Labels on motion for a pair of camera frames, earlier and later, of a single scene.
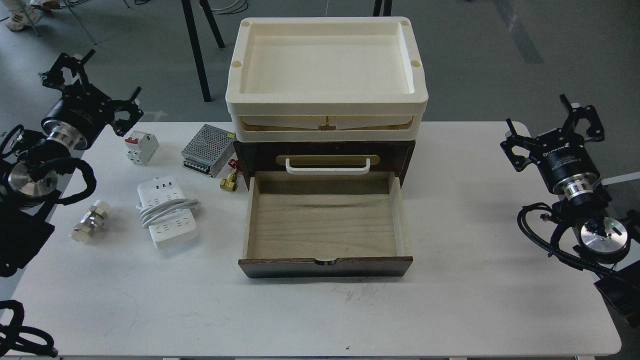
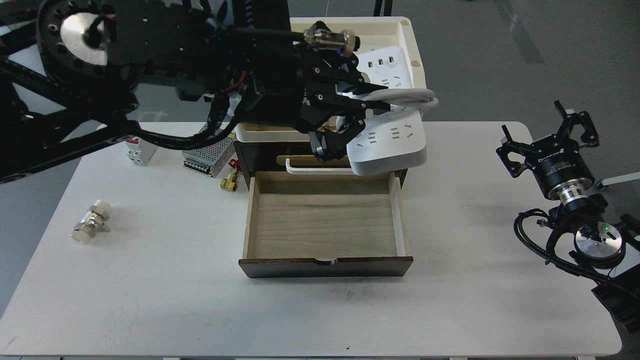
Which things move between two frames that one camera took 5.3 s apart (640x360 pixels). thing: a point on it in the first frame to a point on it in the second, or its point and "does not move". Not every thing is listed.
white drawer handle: (328, 171) does not move
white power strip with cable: (164, 209) to (391, 139)
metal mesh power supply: (209, 150) does not move
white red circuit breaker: (141, 146) does not move
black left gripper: (77, 117) to (272, 92)
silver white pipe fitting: (92, 223) does not move
